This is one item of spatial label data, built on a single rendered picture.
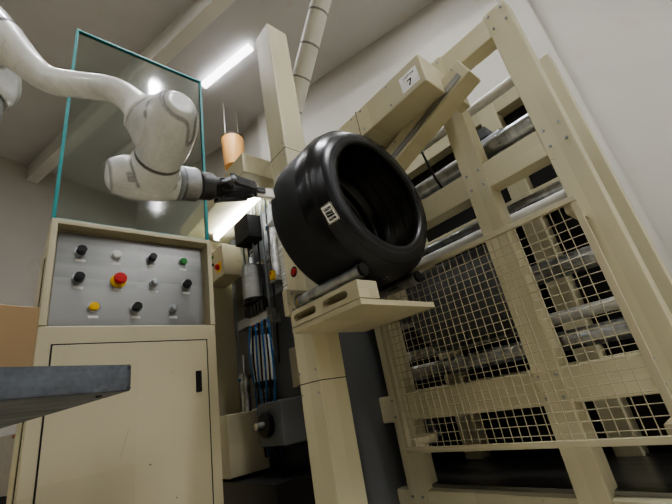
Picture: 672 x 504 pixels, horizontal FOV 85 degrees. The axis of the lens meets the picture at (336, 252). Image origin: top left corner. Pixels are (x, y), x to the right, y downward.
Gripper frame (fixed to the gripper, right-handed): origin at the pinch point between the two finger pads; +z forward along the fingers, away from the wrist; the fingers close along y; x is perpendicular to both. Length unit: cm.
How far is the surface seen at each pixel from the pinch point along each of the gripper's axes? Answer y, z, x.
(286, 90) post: 28, 51, -82
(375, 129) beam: -3, 67, -39
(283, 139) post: 28, 40, -49
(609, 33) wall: -98, 492, -224
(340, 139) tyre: -12.4, 28.7, -17.7
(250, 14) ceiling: 241, 241, -483
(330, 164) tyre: -12.5, 19.4, -5.7
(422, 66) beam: -34, 67, -46
